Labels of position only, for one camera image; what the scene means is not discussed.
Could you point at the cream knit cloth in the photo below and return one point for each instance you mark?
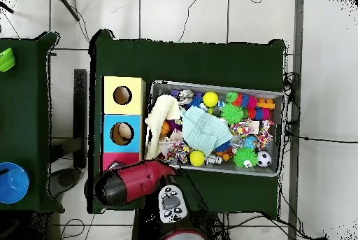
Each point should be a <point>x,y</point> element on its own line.
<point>162,108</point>

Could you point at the light blue knit cloth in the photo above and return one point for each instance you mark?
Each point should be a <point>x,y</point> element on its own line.
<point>205,130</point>

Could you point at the blue bowl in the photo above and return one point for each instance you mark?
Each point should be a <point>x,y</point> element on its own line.
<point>14,185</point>

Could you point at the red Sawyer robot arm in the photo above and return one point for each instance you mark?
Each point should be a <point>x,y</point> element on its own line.
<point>137,181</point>

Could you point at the wooden box with three holes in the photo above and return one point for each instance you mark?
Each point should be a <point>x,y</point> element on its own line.
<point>110,105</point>

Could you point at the clear mesh bin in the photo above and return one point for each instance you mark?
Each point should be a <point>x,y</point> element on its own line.
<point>278,98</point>

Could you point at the orange toy basketball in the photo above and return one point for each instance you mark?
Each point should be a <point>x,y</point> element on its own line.
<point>165,128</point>

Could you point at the yellow ball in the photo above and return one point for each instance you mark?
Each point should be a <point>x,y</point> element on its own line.
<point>197,158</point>
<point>210,99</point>

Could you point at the plain green spiky ball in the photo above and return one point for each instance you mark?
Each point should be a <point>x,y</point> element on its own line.
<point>232,113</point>

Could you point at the dark green table cloth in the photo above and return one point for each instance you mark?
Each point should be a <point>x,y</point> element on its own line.
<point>190,61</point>

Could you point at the rainbow spiky caterpillar toy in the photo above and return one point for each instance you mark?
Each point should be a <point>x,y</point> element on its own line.
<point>250,102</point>

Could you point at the green spiky eyed ball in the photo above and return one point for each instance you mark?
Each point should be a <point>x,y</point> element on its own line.
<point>245,157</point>

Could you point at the small soccer ball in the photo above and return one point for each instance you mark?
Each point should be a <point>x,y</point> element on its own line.
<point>264,158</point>

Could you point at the black upright panel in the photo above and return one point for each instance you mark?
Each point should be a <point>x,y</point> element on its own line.
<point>80,111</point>

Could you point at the grey round base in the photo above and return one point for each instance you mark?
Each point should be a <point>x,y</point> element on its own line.
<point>65,179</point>

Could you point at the green covered side table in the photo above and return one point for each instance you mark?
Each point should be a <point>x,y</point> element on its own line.
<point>25,105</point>

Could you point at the black tripod leg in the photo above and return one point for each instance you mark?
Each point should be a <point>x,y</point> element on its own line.
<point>7,7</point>
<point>67,5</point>

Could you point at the green cup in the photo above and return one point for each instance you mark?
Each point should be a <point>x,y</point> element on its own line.
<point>6,61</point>

